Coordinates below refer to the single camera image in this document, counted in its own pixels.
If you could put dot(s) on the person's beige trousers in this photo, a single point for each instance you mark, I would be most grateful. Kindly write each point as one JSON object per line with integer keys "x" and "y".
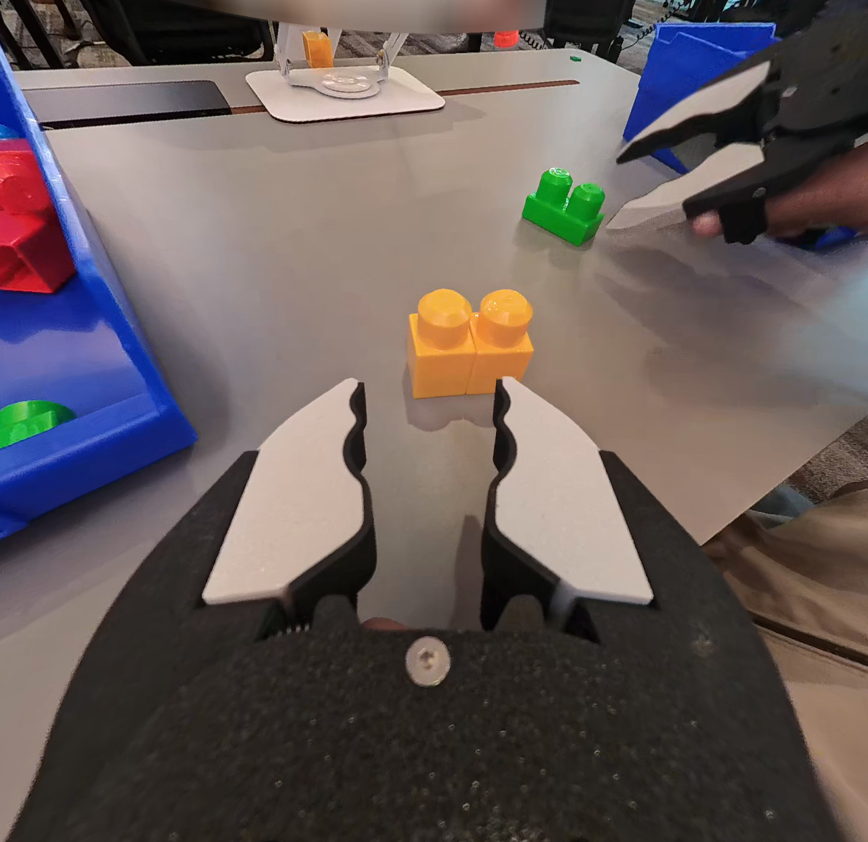
{"x": 814, "y": 625}

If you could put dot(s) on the yellow toy block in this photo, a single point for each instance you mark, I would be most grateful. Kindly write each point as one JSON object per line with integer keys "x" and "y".
{"x": 441, "y": 347}
{"x": 502, "y": 338}

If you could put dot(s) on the person's right hand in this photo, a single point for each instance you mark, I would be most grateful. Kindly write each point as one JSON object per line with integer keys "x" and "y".
{"x": 834, "y": 198}

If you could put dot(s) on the pile of colourful toy blocks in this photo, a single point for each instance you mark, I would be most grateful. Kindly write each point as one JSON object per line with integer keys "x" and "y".
{"x": 30, "y": 225}

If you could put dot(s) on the white document stand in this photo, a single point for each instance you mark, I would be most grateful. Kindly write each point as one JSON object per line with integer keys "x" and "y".
{"x": 346, "y": 99}

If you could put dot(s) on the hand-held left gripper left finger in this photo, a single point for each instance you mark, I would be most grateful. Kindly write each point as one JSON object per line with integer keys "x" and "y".
{"x": 292, "y": 503}

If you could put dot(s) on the orange traffic cone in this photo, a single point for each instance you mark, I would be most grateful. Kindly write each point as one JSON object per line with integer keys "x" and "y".
{"x": 506, "y": 38}

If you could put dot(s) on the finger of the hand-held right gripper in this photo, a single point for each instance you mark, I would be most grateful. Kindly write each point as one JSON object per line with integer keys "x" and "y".
{"x": 705, "y": 107}
{"x": 692, "y": 191}

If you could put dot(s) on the small orange cube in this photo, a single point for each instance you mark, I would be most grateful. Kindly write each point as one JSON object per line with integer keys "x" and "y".
{"x": 318, "y": 50}

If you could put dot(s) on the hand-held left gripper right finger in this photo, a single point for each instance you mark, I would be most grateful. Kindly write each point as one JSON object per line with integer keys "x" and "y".
{"x": 567, "y": 503}

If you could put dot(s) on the blue plastic bin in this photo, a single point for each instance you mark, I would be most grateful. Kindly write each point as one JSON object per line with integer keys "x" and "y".
{"x": 95, "y": 381}
{"x": 678, "y": 69}

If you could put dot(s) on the green double toy block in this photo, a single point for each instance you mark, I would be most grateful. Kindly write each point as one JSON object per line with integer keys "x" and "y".
{"x": 563, "y": 207}

